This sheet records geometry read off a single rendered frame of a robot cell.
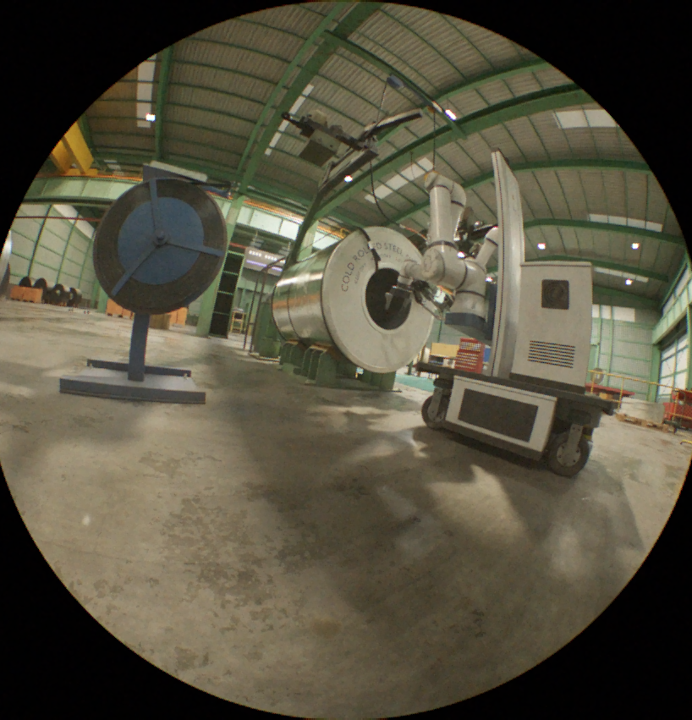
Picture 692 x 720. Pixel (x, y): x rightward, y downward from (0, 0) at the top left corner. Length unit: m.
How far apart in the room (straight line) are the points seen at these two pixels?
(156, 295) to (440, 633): 1.27
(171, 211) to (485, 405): 1.56
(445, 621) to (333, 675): 0.16
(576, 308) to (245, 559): 1.20
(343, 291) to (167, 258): 1.14
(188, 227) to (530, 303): 1.50
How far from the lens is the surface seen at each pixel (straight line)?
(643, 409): 6.35
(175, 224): 1.22
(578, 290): 1.14
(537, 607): 0.49
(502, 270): 1.36
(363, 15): 3.54
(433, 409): 1.25
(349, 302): 1.76
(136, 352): 1.24
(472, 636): 0.40
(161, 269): 1.17
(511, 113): 4.08
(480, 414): 1.07
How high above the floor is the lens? 0.31
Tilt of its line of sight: 2 degrees down
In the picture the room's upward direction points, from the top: 11 degrees clockwise
